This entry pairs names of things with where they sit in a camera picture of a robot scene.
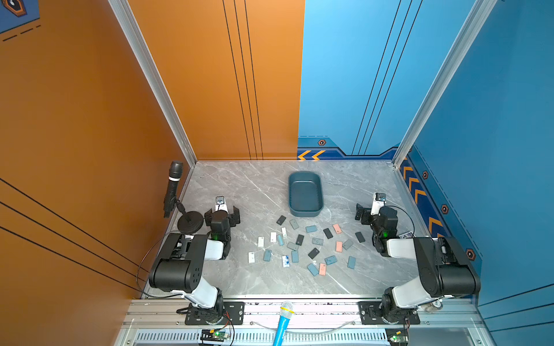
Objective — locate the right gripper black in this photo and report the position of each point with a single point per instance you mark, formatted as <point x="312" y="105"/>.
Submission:
<point x="366" y="213"/>

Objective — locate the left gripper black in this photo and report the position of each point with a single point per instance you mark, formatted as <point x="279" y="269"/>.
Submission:
<point x="234" y="218"/>

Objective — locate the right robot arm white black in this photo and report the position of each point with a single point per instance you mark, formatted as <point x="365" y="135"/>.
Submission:
<point x="444" y="270"/>

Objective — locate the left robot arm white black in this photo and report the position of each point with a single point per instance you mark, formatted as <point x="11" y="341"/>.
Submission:
<point x="178" y="267"/>

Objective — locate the pink eraser top right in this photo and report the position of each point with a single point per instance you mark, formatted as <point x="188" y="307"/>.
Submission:
<point x="337" y="228"/>

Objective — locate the teal grey eraser centre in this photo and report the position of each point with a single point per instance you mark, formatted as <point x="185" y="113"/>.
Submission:
<point x="318" y="241"/>

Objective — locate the grey eraser top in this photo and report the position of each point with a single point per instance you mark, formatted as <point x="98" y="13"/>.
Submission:
<point x="294" y="224"/>

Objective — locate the white blue printed eraser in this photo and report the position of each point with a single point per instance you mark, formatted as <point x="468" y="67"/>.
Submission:
<point x="285" y="261"/>

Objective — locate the light blue eraser bottom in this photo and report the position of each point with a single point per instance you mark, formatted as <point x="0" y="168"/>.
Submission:
<point x="313" y="269"/>

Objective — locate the dark teal storage box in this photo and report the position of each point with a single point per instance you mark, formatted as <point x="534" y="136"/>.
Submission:
<point x="305" y="194"/>

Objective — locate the colourful printed card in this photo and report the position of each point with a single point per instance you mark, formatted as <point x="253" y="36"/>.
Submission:
<point x="407" y="235"/>

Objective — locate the black microphone on stand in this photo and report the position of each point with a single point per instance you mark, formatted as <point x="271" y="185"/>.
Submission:
<point x="175" y="194"/>

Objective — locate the clear tape roll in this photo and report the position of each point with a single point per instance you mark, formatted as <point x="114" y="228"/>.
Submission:
<point x="434" y="306"/>

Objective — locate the right green circuit board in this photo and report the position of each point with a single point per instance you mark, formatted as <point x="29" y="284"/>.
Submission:
<point x="397" y="337"/>

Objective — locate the green circuit board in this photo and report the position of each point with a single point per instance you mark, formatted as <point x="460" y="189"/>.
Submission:
<point x="214" y="337"/>
<point x="397" y="337"/>

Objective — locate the blue handheld microphone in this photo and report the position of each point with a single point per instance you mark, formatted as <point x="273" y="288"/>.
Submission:
<point x="286" y="313"/>

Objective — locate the left green circuit board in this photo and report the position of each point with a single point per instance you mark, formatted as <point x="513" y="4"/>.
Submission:
<point x="214" y="337"/>

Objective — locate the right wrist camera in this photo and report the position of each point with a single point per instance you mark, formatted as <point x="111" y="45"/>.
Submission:
<point x="378" y="202"/>

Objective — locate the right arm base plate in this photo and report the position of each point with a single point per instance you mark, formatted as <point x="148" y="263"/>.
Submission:
<point x="372" y="313"/>

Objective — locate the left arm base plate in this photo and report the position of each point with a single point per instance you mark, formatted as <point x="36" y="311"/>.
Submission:
<point x="233" y="311"/>

